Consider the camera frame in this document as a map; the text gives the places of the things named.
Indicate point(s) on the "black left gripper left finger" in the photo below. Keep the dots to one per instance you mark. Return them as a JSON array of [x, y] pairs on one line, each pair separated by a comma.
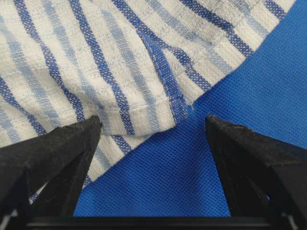
[[43, 177]]

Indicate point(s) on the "white blue striped towel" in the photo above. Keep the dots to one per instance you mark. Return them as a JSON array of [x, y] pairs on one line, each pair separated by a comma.
[[136, 64]]

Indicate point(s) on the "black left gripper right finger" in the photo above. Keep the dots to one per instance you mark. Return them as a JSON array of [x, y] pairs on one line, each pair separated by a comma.
[[257, 172]]

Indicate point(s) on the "blue table cloth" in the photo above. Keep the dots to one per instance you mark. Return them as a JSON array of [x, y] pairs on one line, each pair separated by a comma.
[[173, 173]]

